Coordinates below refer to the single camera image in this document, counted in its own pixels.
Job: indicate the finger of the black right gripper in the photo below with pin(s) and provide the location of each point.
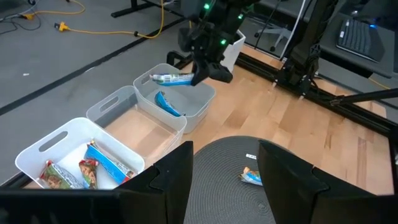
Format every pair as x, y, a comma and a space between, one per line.
199, 74
219, 73

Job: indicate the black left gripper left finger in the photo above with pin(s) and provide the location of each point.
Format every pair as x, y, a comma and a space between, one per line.
164, 193

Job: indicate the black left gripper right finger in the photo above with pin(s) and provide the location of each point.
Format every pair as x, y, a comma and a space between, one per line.
289, 186

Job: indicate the white blue granola bar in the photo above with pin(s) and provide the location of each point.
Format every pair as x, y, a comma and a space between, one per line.
171, 79

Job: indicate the light blue orange granola bar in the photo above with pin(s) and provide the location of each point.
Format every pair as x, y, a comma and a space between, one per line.
252, 177

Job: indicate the blue red-ended granola bar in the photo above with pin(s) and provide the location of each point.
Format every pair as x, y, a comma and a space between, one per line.
105, 163

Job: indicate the red brown granola bar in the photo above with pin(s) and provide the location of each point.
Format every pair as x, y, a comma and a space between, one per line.
89, 174

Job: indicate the green granola bar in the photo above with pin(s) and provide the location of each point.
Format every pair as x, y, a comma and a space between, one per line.
57, 177

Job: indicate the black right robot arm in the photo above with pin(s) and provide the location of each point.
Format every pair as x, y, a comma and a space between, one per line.
306, 46

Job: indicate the white planter pot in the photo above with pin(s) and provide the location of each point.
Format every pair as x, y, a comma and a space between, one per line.
233, 49

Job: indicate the white plastic bin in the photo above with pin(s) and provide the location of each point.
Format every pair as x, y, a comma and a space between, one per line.
37, 155
199, 102

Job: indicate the white stick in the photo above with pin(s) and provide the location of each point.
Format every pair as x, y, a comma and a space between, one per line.
251, 156

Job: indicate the round grey woven placemat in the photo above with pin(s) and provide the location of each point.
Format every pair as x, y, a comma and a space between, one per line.
224, 186

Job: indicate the grey office chair base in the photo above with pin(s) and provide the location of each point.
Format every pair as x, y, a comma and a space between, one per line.
273, 34

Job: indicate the clear plastic bin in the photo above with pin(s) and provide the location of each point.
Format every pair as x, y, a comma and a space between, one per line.
105, 105

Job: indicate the black keyboard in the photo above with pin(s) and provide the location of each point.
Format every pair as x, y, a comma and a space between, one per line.
357, 39

